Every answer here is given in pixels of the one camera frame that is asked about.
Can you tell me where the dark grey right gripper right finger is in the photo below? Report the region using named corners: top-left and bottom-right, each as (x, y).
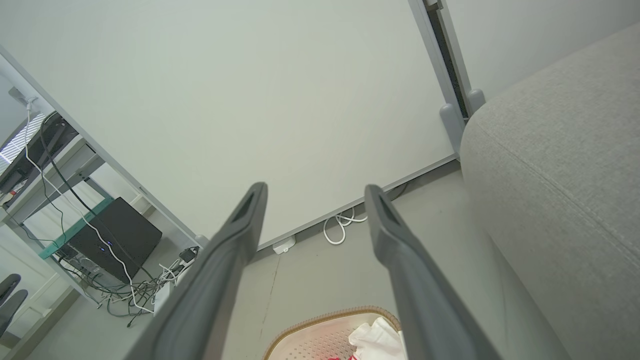
top-left (364, 184), bottom-right (502, 360)

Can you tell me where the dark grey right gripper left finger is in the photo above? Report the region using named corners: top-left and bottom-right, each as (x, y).
top-left (124, 182), bottom-right (269, 360)

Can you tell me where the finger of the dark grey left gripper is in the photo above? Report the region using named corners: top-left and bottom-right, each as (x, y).
top-left (0, 289), bottom-right (29, 337)
top-left (0, 273), bottom-right (22, 307)

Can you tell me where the grey fabric sofa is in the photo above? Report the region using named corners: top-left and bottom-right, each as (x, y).
top-left (459, 22), bottom-right (640, 360)

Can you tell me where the small white plug box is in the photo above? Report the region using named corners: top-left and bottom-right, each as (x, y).
top-left (272, 236), bottom-right (297, 255)

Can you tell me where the black computer tower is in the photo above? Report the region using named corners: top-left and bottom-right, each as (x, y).
top-left (65, 197), bottom-right (163, 285)

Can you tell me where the cream perforated laundry basket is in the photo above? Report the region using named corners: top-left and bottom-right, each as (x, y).
top-left (263, 306), bottom-right (402, 360)

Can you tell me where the tangle of black cables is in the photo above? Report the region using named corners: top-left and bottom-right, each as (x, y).
top-left (55, 250), bottom-right (187, 328)

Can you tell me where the long white cable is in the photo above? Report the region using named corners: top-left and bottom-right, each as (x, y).
top-left (24, 99), bottom-right (155, 315)

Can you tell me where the coiled white cable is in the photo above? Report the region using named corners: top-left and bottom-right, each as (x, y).
top-left (323, 207), bottom-right (369, 246)

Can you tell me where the white desk with grey frame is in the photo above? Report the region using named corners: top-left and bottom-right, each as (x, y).
top-left (0, 134), bottom-right (116, 261)

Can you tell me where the grey partition frame post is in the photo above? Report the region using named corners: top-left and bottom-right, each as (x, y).
top-left (408, 0), bottom-right (487, 154)

